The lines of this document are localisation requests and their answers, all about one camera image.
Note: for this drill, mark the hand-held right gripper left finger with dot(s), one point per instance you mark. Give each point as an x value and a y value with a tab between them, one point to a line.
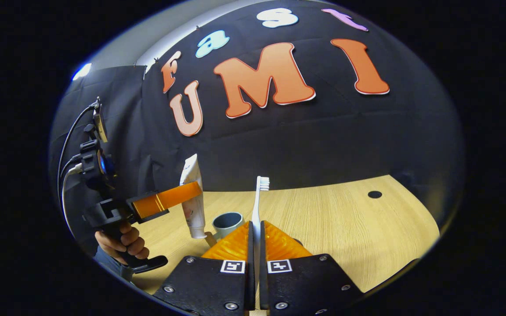
251	285

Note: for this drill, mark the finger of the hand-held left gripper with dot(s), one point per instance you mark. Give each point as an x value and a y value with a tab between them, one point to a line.
178	195

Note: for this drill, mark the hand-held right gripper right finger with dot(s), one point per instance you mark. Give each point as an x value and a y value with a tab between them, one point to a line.
263	285

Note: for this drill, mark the white toothpaste tube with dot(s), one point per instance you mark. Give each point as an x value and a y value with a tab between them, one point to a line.
191	171

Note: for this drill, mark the dark brown round coaster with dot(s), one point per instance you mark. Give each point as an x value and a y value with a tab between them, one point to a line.
298	242

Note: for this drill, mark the white toothbrush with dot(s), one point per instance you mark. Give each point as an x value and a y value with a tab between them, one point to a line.
257	210

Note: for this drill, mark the wooden desktop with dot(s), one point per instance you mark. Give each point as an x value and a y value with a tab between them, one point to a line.
345	232

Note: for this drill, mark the ceiling light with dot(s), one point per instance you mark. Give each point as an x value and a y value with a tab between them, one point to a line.
81	71

